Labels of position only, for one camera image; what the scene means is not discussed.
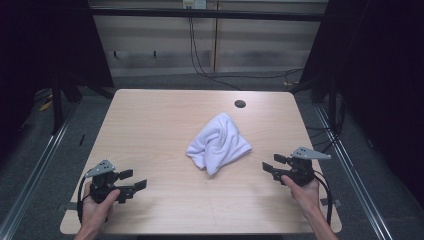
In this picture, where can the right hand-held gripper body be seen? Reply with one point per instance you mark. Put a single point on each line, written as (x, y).
(300, 168)

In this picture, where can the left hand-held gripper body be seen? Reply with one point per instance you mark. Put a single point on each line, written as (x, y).
(103, 186)

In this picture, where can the white patterned towel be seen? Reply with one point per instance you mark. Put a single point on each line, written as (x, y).
(218, 143)

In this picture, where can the person's left hand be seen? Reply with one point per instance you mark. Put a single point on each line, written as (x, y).
(95, 211)

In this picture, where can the person's right hand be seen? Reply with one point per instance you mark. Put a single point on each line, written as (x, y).
(305, 196)

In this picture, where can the grey tape strip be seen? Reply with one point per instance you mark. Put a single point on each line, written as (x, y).
(335, 202)
(68, 206)

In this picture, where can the black metal stand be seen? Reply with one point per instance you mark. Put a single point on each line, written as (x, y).
(57, 110)

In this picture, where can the yellow item on floor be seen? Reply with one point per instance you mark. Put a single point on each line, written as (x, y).
(45, 106)

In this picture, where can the dark curtain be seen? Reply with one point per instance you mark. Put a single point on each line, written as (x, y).
(376, 83)
(43, 43)

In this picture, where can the black horizontal bar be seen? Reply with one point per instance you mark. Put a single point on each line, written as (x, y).
(206, 14)

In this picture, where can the metal floor rail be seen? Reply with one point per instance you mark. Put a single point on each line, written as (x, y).
(353, 173)
(36, 166)

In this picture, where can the small black wall hook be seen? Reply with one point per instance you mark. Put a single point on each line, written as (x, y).
(155, 54)
(115, 54)

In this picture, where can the white wall socket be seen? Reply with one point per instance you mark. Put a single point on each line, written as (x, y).
(195, 4)

